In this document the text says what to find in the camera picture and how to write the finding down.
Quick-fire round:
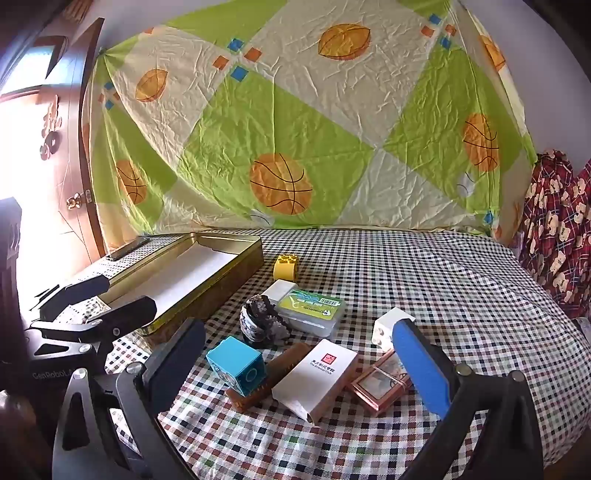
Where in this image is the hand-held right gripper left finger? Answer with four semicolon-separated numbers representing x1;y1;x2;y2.
53;318;206;480

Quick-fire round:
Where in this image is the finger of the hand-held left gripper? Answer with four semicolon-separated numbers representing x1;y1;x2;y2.
38;274;112;322
31;295;158;345

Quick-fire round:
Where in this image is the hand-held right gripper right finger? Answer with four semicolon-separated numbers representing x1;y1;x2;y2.
392;318;546;480

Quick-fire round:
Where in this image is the rose gold photo frame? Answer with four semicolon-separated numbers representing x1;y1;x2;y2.
345;348;416;417

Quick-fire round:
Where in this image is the white toy block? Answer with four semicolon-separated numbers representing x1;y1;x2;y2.
372;307;416;352

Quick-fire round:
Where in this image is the blue cube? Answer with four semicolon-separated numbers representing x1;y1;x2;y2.
205;336;269;398

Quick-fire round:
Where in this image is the gold tin box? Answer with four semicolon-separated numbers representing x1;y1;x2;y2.
95;232;265;342

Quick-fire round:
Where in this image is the purple crystal cluster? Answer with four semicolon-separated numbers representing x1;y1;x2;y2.
239;295;293;348

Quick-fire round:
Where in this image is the brown comb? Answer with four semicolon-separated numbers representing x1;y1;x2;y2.
225;342;311;413

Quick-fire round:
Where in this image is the white card box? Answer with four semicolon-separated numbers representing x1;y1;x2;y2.
271;339;360;425

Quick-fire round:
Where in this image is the clear floss pick box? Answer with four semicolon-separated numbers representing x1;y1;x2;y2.
276;288;347;337

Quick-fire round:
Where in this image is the white phone charger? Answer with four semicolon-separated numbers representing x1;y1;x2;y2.
261;279;301;308

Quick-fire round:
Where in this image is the yellow toy brick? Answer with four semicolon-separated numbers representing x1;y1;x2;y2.
272;253;303;282

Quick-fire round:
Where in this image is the dotted tin lid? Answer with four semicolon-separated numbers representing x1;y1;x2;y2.
30;234;153;324

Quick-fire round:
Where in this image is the checked tablecloth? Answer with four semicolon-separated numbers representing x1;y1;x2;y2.
104;228;587;480

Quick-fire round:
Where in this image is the brown wooden door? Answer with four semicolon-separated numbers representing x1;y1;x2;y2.
0;18;107;264

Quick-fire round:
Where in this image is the hanging door ornament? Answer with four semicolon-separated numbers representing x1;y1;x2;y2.
39;95;63;160

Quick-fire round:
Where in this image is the red bear print cloth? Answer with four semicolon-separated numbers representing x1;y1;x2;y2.
515;148;591;319

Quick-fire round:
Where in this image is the green ball print sheet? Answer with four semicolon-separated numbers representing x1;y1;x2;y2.
83;0;539;238

